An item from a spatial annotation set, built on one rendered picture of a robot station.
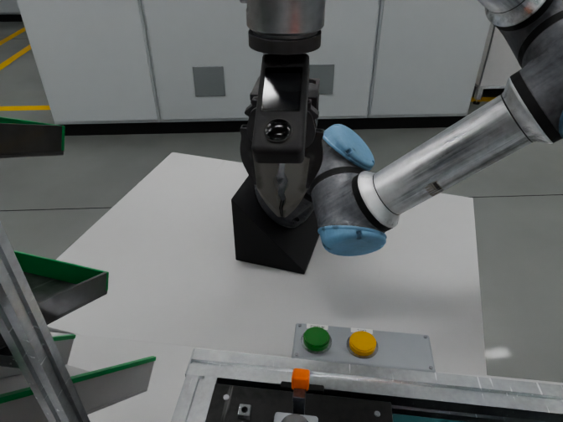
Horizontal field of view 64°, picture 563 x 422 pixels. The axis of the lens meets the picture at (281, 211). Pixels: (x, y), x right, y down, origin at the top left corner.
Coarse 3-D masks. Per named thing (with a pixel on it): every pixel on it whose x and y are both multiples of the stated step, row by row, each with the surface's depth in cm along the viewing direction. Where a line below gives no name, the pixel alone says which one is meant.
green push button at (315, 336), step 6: (312, 330) 69; (318, 330) 69; (324, 330) 69; (306, 336) 68; (312, 336) 68; (318, 336) 68; (324, 336) 68; (306, 342) 67; (312, 342) 67; (318, 342) 67; (324, 342) 67; (312, 348) 67; (318, 348) 67; (324, 348) 67
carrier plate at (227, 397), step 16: (224, 384) 62; (224, 400) 60; (240, 400) 60; (256, 400) 60; (272, 400) 60; (288, 400) 60; (320, 400) 60; (336, 400) 60; (352, 400) 60; (368, 400) 60; (208, 416) 58; (224, 416) 58; (256, 416) 58; (272, 416) 58; (320, 416) 58; (336, 416) 58; (352, 416) 58; (368, 416) 58; (384, 416) 58
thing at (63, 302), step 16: (16, 256) 48; (32, 256) 47; (32, 272) 48; (48, 272) 47; (64, 272) 47; (80, 272) 46; (96, 272) 45; (32, 288) 44; (48, 288) 45; (64, 288) 45; (80, 288) 42; (96, 288) 44; (48, 304) 38; (64, 304) 40; (80, 304) 42; (48, 320) 38; (0, 336) 34
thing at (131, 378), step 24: (72, 336) 62; (144, 360) 57; (0, 384) 49; (24, 384) 51; (96, 384) 47; (120, 384) 52; (144, 384) 58; (0, 408) 35; (24, 408) 38; (96, 408) 48
